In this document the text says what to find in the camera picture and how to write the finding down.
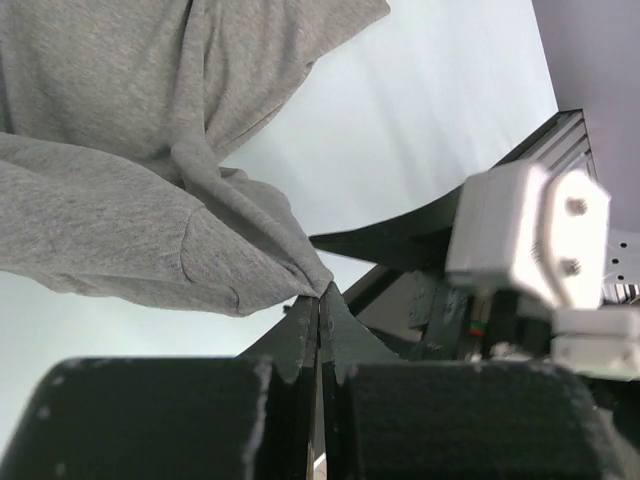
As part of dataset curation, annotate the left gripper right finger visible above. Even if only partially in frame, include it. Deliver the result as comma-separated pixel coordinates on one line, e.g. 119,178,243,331
319,287,639,479

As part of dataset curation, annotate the grey t-shirt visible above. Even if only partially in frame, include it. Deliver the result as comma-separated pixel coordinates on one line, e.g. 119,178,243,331
1,1,390,316

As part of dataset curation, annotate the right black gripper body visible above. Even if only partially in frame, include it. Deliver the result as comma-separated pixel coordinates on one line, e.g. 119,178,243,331
407,279,640,401

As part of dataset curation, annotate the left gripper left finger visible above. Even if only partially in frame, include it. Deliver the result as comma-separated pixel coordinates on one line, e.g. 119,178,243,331
17,298,319,479

